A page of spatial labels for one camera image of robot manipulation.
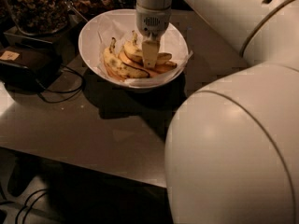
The metal jar stand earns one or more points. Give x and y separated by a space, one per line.
63 43

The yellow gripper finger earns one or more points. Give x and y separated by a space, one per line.
150 49

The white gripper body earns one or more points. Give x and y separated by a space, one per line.
152 22

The front spotted yellow banana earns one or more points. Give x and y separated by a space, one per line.
118 67

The black device with label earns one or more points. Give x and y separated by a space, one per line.
28 69

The glass jar of nuts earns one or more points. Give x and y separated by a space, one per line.
38 17

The white bowl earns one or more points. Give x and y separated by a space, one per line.
96 35

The middle orange banana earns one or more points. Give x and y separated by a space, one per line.
163 65

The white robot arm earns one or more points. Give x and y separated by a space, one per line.
231 151

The white paper liner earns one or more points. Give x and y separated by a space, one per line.
120 24

